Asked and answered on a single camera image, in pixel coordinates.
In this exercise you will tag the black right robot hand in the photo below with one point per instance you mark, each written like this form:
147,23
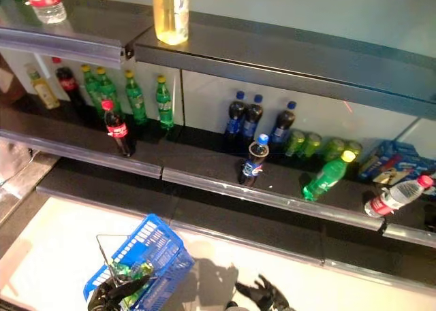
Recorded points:
269,300

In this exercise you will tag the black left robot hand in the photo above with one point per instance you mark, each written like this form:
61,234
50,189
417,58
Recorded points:
105,297

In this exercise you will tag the green Sprite bottle yellow cap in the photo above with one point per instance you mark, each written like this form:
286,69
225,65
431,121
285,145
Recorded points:
164,103
124,270
89,86
136,100
107,86
323,181

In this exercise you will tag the blue plastic shopping basket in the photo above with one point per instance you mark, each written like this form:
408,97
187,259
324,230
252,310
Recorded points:
177,266

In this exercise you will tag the Pepsi bottle with paper collar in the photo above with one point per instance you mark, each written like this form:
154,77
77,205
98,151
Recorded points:
250,169

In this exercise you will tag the black shelf base plinth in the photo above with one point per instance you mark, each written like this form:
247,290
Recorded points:
238,219
374,253
102,185

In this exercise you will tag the reflective metal side panel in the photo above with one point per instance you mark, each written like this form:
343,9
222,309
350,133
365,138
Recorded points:
20,175

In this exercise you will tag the Coca-Cola bottle red cap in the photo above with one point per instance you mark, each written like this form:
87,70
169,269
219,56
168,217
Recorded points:
68,83
117,130

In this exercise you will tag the Pepsi bottle blue cap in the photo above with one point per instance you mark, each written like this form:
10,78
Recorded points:
252,117
233,120
281,124

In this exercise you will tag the small yellow juice bottle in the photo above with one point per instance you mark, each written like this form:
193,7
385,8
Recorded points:
46,93

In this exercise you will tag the dark shelf board metal edge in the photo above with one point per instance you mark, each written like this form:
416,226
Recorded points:
272,62

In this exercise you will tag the large yellow tea bottle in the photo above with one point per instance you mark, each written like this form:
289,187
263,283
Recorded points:
168,18

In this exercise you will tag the dark shelf board clear rail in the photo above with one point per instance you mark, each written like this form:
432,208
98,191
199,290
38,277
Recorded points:
408,222
95,25
68,127
211,168

